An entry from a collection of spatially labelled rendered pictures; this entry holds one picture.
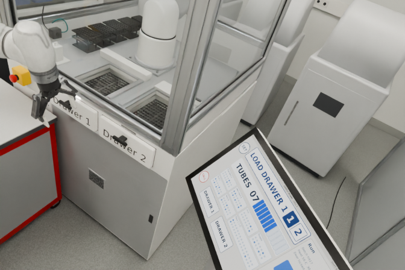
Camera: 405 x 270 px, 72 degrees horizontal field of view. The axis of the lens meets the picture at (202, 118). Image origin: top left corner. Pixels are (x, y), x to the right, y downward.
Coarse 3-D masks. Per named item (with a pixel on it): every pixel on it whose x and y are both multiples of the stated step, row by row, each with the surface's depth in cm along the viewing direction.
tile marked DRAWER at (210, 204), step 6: (204, 192) 91; (210, 192) 90; (204, 198) 90; (210, 198) 89; (204, 204) 89; (210, 204) 88; (216, 204) 87; (210, 210) 87; (216, 210) 86; (210, 216) 86
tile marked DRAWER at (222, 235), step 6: (210, 222) 85; (216, 222) 84; (222, 222) 83; (216, 228) 83; (222, 228) 82; (216, 234) 82; (222, 234) 81; (228, 234) 80; (216, 240) 81; (222, 240) 80; (228, 240) 79; (222, 246) 79; (228, 246) 78; (222, 252) 78
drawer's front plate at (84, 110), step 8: (56, 96) 128; (64, 96) 124; (56, 104) 131; (80, 104) 121; (80, 112) 124; (88, 112) 121; (96, 112) 120; (80, 120) 126; (96, 120) 122; (96, 128) 125
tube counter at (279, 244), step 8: (256, 192) 81; (248, 200) 81; (256, 200) 80; (264, 200) 79; (256, 208) 79; (264, 208) 78; (256, 216) 78; (264, 216) 76; (272, 216) 75; (264, 224) 75; (272, 224) 74; (264, 232) 74; (272, 232) 73; (280, 232) 72; (272, 240) 72; (280, 240) 71; (272, 248) 71; (280, 248) 70; (288, 248) 69
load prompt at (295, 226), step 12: (252, 156) 88; (252, 168) 86; (264, 168) 84; (264, 180) 82; (276, 180) 80; (276, 192) 78; (276, 204) 76; (288, 204) 74; (288, 216) 73; (300, 216) 71; (288, 228) 71; (300, 228) 70; (300, 240) 69
